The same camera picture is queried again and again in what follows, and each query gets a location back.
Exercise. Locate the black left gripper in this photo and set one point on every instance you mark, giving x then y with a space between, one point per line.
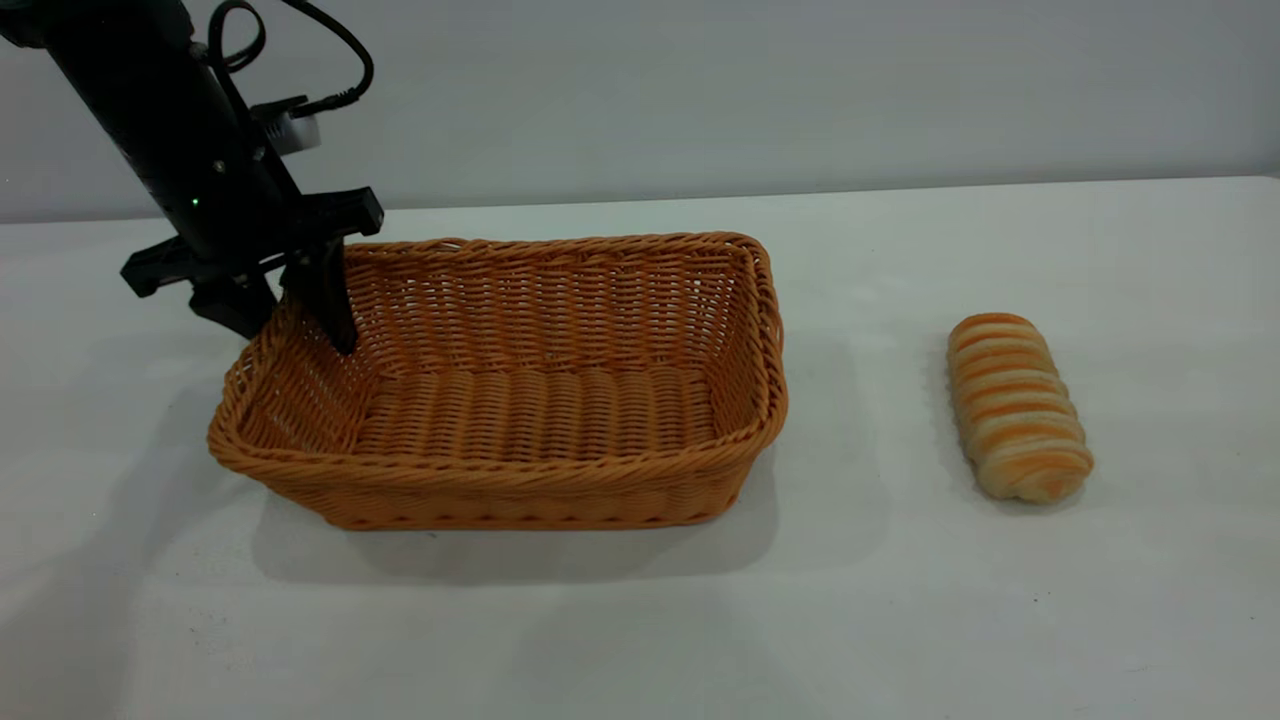
215 200

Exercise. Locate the orange woven wicker basket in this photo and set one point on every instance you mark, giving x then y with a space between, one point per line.
550 410

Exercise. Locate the striped oblong bread roll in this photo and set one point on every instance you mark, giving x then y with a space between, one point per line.
1015 410

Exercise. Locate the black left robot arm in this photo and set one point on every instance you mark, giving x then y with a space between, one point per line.
110 50

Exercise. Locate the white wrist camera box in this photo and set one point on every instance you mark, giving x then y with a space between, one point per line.
300 132

